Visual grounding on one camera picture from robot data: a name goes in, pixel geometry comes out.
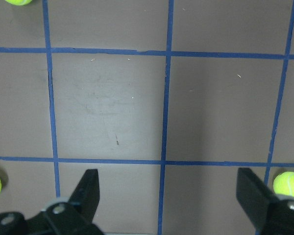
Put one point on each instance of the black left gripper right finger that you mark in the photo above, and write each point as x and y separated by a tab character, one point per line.
270	213

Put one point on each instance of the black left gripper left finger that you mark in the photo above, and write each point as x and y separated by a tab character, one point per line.
75	216

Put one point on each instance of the tennis ball near left base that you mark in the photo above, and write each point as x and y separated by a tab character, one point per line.
284	184

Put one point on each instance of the tennis ball front right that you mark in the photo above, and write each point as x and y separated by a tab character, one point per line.
19	2

